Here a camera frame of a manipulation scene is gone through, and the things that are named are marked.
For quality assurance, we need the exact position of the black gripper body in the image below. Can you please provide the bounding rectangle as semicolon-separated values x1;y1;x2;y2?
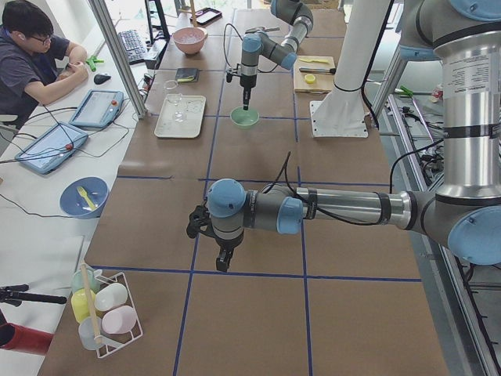
186;204;237;273
226;66;258;110

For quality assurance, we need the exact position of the light green bowl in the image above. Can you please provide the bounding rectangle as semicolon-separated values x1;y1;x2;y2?
230;107;260;129

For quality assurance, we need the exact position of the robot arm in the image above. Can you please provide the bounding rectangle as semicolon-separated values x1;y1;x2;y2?
226;0;314;110
186;1;500;272

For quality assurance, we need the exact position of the pink bowl of ice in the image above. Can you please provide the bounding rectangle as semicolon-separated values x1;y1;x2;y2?
171;27;208;55

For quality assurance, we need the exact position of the blue bowl with fork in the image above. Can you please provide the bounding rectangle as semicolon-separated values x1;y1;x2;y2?
59;176;109;219

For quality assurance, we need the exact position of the halved lemon slice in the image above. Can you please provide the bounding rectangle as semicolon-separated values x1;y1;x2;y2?
305;74;316;84

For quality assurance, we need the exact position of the wooden cutting board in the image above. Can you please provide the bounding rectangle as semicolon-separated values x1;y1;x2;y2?
294;56;336;93

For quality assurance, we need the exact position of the cream bear serving tray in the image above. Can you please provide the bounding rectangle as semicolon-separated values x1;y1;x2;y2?
153;94;206;139

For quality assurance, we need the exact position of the clear wine glass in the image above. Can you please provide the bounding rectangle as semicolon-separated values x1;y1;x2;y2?
164;79;186;122

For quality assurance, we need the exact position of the yellow plastic knife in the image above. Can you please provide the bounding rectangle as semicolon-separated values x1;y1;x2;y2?
297;57;330;64

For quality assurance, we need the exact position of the black keyboard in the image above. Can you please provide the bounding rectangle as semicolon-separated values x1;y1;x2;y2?
118;30;148;65

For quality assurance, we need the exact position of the black computer mouse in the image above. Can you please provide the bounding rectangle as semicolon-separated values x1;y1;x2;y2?
93;73;111;85

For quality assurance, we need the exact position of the blue teach pendant far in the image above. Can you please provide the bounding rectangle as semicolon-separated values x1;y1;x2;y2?
69;89;124;129

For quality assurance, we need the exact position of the blue teach pendant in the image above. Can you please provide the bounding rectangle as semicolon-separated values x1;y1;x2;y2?
69;89;124;129
15;122;88;175

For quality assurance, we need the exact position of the blue teach pendant near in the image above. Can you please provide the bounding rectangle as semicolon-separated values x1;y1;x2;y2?
15;122;88;175

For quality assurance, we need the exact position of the seated person in grey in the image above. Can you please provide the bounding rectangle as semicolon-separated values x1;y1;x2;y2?
1;1;88;128

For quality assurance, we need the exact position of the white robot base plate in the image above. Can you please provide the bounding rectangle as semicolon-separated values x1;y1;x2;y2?
309;99;369;138

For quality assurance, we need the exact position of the white wire cup rack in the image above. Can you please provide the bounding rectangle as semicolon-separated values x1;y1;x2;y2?
70;263;143;359

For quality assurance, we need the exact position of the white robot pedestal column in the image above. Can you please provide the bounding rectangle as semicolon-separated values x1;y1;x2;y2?
333;0;393;94

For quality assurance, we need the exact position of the aluminium frame post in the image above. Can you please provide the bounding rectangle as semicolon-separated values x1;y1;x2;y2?
89;0;147;119

